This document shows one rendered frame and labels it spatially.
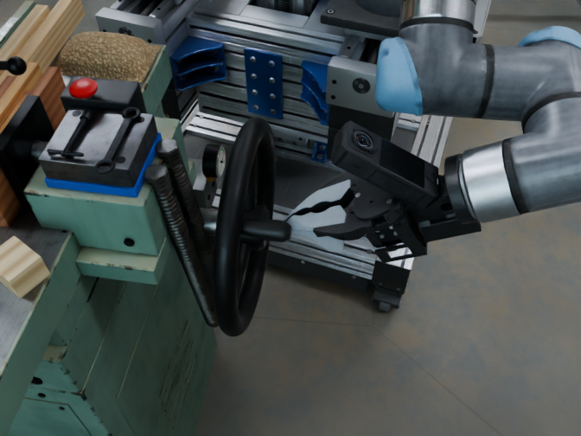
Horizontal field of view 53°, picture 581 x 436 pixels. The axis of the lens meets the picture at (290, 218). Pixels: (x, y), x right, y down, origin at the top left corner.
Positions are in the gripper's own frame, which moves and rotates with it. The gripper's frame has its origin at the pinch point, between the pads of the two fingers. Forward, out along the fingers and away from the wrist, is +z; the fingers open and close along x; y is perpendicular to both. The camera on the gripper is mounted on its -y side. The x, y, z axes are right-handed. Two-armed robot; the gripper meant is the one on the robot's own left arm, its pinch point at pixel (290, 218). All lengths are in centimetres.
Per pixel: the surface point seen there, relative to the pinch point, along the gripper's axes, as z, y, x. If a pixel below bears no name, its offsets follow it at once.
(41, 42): 32.1, -23.2, 23.3
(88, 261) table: 20.5, -9.1, -7.7
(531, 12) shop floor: -18, 121, 206
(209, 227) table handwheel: 13.8, 1.2, 3.0
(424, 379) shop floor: 20, 93, 23
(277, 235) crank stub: 0.4, -1.3, -3.4
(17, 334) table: 20.6, -13.0, -19.0
